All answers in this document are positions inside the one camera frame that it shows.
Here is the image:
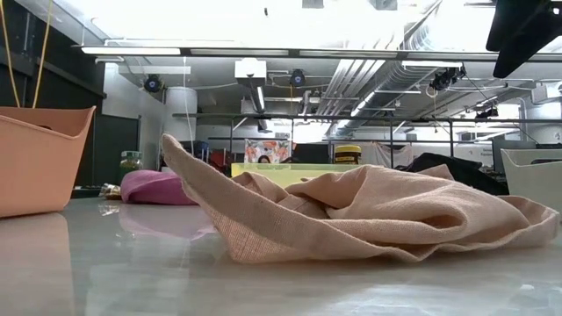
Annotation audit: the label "grey plastic bin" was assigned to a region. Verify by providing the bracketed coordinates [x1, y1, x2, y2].
[501, 148, 562, 212]

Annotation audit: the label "black ceiling camera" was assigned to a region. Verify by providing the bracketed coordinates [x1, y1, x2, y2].
[143, 74, 164, 94]
[289, 68, 307, 88]

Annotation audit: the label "floral poster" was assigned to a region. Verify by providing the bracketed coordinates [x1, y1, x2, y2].
[244, 139, 292, 164]

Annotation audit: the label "shiny brown spice packet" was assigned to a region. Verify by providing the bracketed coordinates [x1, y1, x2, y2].
[99, 183, 122, 201]

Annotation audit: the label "yellow translucent tray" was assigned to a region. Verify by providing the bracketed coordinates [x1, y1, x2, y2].
[230, 162, 366, 189]

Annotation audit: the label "black aluminium table frame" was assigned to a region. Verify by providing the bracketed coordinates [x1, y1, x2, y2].
[71, 186, 104, 199]

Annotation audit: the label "black metal rack frame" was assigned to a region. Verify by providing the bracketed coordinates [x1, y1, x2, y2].
[172, 112, 562, 168]

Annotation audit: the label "white ceiling box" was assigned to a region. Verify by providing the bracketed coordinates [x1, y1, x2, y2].
[234, 58, 268, 81]

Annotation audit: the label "pink cloth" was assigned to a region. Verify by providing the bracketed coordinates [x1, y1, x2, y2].
[120, 169, 198, 206]

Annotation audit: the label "yellow cable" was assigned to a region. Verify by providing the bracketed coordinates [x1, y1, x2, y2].
[0, 0, 54, 109]

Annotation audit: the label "black monitor screen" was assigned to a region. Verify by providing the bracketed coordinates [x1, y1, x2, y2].
[291, 143, 333, 165]

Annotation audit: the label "orange plastic bin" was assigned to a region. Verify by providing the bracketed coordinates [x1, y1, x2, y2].
[0, 106, 97, 219]

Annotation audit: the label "white cylinder column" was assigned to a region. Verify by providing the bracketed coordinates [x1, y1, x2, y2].
[165, 86, 198, 142]

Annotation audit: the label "green-lid spice jar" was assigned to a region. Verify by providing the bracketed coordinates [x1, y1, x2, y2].
[119, 150, 144, 177]

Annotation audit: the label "yellow-lid spice jar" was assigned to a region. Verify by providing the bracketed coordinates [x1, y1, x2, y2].
[334, 145, 363, 166]

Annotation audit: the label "black cloth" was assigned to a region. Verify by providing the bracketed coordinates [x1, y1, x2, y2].
[397, 152, 510, 197]

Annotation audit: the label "beige cloth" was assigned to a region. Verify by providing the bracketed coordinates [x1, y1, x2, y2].
[161, 133, 561, 264]

